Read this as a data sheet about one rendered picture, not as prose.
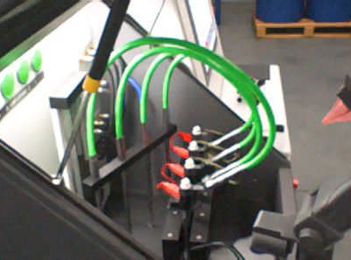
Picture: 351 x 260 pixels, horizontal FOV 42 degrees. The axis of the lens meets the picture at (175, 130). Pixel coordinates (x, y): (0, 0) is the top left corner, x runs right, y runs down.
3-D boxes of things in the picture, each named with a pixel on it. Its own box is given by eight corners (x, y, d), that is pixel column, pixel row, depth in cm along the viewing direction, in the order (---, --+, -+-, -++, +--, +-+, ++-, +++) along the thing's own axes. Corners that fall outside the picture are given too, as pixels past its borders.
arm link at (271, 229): (323, 239, 64) (335, 195, 70) (244, 217, 69) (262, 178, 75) (318, 286, 72) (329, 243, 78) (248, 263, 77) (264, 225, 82)
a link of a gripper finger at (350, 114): (310, 100, 102) (345, 75, 97) (331, 123, 103) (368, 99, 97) (305, 113, 97) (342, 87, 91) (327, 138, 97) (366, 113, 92)
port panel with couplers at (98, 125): (100, 153, 120) (86, 37, 105) (87, 153, 120) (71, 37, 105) (113, 130, 131) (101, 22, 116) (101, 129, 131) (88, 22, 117)
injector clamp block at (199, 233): (206, 291, 106) (206, 241, 99) (163, 287, 108) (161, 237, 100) (216, 201, 136) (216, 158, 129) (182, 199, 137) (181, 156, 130)
